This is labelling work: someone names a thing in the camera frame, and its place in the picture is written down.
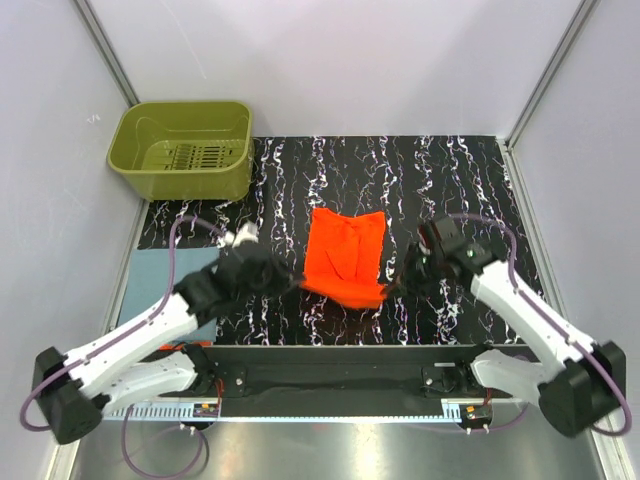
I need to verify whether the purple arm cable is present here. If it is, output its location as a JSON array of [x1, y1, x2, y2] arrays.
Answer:
[[19, 215, 231, 476], [449, 213, 629, 436]]

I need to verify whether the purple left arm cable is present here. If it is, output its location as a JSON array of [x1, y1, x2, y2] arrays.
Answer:
[[19, 215, 231, 476]]

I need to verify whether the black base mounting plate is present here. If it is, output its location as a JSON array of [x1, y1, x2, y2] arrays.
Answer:
[[158, 344, 514, 419]]

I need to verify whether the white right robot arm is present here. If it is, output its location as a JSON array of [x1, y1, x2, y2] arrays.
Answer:
[[386, 213, 633, 438]]

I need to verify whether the aluminium front rail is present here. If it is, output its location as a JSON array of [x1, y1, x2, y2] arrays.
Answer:
[[101, 367, 524, 424]]

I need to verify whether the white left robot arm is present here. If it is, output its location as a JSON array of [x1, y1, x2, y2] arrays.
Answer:
[[29, 222, 302, 445]]

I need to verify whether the olive green plastic basket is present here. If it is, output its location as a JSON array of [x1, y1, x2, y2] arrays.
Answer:
[[108, 101, 254, 201]]

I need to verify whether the black marble pattern mat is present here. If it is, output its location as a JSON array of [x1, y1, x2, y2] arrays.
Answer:
[[136, 135, 540, 346]]

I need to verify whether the orange t shirt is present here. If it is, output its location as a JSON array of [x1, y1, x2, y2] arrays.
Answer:
[[301, 208, 386, 309]]

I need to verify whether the left aluminium frame post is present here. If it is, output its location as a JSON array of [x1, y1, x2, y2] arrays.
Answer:
[[71, 0, 140, 107]]

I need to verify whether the folded orange t shirt underneath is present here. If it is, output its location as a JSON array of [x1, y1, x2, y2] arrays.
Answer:
[[159, 341, 213, 351]]

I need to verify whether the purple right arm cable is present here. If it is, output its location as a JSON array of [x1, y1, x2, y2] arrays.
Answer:
[[449, 213, 629, 436]]

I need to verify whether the right aluminium frame post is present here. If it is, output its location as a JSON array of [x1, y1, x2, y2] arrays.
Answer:
[[504, 0, 599, 151]]

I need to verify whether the folded grey-blue t shirt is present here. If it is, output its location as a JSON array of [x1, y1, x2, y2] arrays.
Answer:
[[117, 247, 219, 326]]

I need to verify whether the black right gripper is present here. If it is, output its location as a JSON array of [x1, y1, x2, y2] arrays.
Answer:
[[382, 243, 445, 300]]

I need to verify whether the aluminium frame post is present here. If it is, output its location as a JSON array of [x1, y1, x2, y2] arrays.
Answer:
[[71, 0, 140, 107], [504, 0, 599, 151]]

